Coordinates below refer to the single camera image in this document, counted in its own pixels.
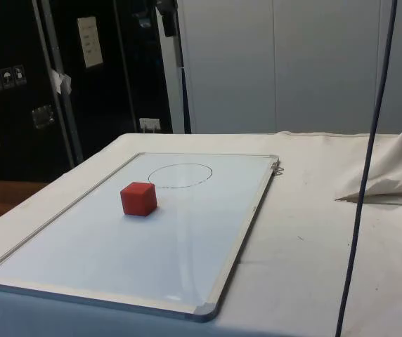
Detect white whiteboard with metal frame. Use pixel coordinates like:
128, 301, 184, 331
0, 152, 286, 324

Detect pale lockers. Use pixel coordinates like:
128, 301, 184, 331
157, 0, 402, 136

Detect black pole mount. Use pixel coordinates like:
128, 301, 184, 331
154, 0, 180, 38

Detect red cube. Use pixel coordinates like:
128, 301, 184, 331
119, 181, 159, 216

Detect black cable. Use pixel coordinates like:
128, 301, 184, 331
335, 0, 398, 337

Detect black cabinet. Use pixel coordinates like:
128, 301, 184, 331
0, 0, 174, 183

